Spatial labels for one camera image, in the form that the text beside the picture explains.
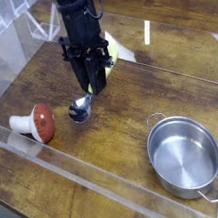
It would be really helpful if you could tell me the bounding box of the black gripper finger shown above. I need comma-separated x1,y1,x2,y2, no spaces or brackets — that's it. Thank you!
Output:
85,57,107,95
70,57,90,92

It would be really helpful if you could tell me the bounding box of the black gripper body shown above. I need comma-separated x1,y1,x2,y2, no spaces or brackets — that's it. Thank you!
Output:
58,1,112,67

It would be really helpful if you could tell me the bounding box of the green handled metal spoon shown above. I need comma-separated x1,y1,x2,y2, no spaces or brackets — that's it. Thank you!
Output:
68,41,119,123

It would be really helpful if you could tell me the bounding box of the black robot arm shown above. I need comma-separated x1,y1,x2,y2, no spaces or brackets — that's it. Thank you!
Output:
56,0,113,95

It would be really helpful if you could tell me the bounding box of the red cap toy mushroom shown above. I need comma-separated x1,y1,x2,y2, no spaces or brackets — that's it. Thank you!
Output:
9,103,55,144

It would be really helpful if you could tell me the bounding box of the stainless steel pot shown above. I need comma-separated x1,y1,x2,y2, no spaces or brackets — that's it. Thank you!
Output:
146,112,218,204

